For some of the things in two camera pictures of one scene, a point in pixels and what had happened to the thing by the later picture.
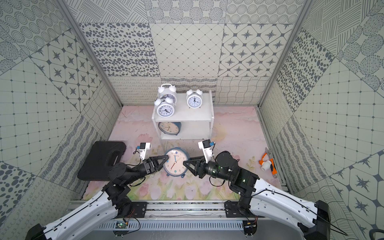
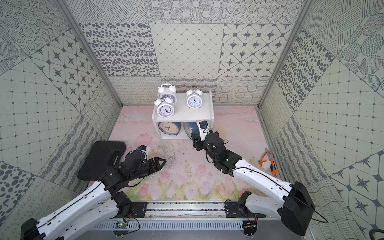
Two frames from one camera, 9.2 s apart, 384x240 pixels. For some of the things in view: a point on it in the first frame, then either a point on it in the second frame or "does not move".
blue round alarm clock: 170,128 does not move
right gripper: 200,165 → 197,142
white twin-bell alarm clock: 165,107 does not move
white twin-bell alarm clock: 194,98 does not move
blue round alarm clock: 174,166 → 191,127
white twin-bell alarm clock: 169,90 does not move
